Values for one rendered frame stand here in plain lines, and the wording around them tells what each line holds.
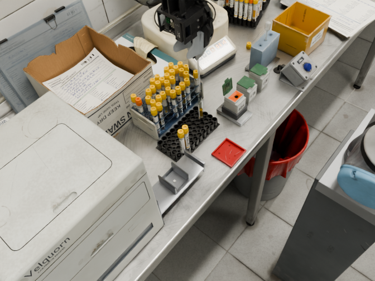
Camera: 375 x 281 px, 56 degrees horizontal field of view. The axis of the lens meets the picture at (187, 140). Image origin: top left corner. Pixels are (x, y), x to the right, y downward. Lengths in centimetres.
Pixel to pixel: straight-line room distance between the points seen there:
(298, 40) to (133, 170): 75
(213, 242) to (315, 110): 103
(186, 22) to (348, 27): 79
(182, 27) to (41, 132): 33
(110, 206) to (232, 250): 120
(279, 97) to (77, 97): 60
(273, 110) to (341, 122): 123
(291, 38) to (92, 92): 64
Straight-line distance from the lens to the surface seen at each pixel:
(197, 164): 90
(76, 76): 115
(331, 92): 241
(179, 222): 87
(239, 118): 102
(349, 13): 144
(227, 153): 96
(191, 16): 71
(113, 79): 110
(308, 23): 131
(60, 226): 59
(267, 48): 111
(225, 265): 175
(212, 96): 109
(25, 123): 74
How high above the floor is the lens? 168
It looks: 54 degrees down
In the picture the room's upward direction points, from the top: 7 degrees counter-clockwise
